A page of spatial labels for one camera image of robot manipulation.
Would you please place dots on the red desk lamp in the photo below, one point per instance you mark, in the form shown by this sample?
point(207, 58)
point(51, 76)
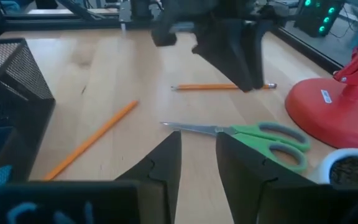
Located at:
point(322, 118)

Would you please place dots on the black mesh desk organizer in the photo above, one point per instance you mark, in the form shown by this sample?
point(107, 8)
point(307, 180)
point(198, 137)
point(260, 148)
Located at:
point(20, 71)

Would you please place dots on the snake plant in white pot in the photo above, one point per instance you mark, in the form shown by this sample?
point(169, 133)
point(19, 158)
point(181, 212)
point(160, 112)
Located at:
point(325, 169)

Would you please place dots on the black aluminium table frame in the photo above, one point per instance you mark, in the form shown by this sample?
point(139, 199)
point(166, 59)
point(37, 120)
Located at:
point(73, 25)

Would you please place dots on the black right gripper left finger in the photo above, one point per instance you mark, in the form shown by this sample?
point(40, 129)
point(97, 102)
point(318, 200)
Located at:
point(160, 180)

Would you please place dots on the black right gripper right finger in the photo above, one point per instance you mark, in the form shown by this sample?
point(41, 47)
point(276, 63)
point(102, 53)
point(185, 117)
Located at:
point(247, 186)

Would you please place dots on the computer tower with green lights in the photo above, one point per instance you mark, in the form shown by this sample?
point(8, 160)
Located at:
point(319, 18)

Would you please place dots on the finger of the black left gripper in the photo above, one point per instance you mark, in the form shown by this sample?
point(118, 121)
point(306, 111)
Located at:
point(228, 49)
point(258, 56)

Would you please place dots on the orange pencil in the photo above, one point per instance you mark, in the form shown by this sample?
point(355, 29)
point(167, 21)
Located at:
point(90, 141)
point(204, 87)

